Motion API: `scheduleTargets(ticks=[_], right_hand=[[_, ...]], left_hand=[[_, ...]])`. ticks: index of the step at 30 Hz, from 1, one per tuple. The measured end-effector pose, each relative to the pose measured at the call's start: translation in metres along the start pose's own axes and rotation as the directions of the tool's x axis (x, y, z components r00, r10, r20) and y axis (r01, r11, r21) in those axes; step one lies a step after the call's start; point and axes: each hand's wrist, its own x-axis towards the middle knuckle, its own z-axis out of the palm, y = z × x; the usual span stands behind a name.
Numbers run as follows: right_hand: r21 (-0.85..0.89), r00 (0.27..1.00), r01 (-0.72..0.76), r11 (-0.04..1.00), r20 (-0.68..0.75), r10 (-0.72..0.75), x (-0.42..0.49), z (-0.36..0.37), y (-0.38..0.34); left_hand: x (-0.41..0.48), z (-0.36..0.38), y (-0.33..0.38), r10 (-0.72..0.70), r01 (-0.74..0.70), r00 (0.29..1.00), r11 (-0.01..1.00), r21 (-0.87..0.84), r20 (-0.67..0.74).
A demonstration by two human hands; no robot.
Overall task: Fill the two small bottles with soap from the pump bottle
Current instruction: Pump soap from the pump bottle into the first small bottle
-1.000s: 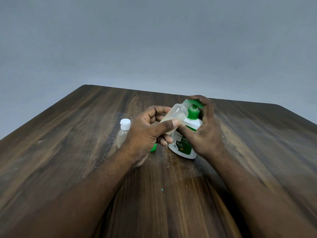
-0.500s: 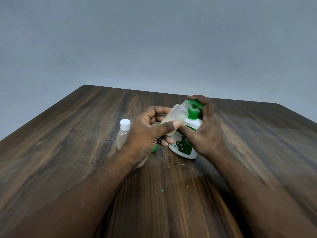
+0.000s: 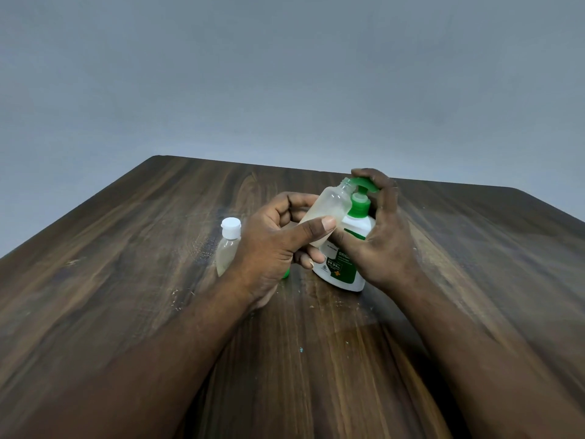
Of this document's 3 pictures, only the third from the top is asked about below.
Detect person's left hand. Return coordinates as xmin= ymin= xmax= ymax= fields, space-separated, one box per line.
xmin=225 ymin=192 xmax=338 ymax=310

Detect person's right hand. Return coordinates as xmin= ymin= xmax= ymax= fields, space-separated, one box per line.
xmin=330 ymin=168 xmax=422 ymax=292

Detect small clear bottle white cap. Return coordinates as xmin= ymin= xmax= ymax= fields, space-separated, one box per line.
xmin=215 ymin=217 xmax=242 ymax=277

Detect white hand sanitizer pump bottle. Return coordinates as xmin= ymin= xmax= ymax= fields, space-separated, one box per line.
xmin=312 ymin=177 xmax=379 ymax=293

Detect small clear bottle green-capped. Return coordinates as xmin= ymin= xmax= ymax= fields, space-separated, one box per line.
xmin=299 ymin=177 xmax=360 ymax=248

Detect person's right forearm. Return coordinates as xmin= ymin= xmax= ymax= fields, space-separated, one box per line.
xmin=391 ymin=265 xmax=585 ymax=439

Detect person's left forearm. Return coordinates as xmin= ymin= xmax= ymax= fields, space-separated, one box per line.
xmin=0 ymin=274 xmax=257 ymax=439

